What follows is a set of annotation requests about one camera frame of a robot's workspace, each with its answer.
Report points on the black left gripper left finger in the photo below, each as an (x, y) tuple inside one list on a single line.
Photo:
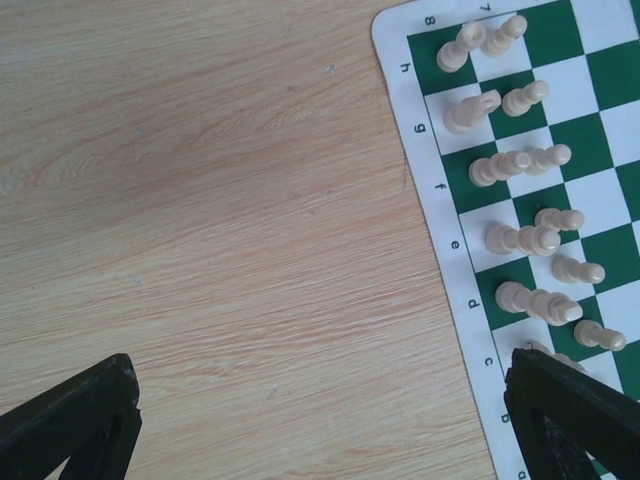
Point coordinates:
[(89, 423)]

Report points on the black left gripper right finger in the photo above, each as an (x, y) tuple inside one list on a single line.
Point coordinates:
[(563, 420)]

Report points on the green white chess board mat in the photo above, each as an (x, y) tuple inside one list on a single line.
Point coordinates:
[(588, 53)]

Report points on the white chess pawn c7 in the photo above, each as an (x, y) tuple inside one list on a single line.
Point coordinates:
[(591, 334)]

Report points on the white chess queen d8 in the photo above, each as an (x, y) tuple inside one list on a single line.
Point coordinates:
[(555, 308)]

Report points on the white chess pawn d7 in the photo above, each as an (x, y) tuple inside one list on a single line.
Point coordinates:
[(570, 270)]

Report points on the white chess king e8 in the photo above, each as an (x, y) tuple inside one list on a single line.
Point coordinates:
[(529, 240)]

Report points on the white chess pawn e7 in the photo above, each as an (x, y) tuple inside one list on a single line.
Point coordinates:
[(560, 220)]

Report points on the white chess pawn f7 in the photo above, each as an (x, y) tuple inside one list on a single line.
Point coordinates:
[(543, 160)]

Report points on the white chess bishop f8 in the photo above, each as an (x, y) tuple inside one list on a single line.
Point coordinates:
[(485, 172)]

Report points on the white chess pawn g7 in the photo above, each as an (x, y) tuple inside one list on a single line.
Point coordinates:
[(519, 101)]

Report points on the white chess knight g8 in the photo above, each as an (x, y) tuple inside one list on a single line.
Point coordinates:
[(471, 112)]

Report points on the white chess rook h8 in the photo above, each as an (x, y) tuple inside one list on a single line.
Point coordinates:
[(453, 55)]

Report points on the white chess pawn h7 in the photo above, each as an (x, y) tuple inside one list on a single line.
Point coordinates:
[(498, 41)]

